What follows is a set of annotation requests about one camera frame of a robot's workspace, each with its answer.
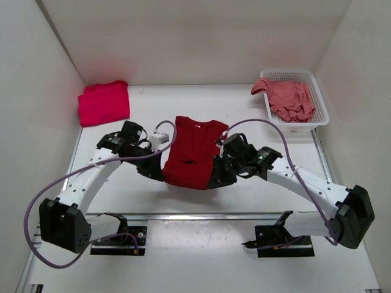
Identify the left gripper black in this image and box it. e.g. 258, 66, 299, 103
124, 146, 163, 181

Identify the dark red t shirt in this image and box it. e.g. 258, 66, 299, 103
163, 116, 228, 190

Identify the magenta t shirt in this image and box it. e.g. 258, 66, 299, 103
78, 80, 130, 128

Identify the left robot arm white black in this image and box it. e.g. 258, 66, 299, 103
39, 121, 169, 253

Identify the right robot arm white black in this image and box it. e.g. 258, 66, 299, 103
208, 133, 375, 249

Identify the salmon pink t shirt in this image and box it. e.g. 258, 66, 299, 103
251, 78, 316, 123

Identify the white plastic laundry basket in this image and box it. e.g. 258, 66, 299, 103
259, 68, 331, 132

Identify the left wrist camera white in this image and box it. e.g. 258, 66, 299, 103
148, 131, 170, 151

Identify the aluminium frame rail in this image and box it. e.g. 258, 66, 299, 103
15, 128, 381, 293

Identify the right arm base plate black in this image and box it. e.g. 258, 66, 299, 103
242, 211, 315, 258

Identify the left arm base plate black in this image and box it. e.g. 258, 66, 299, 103
90, 225, 147, 256

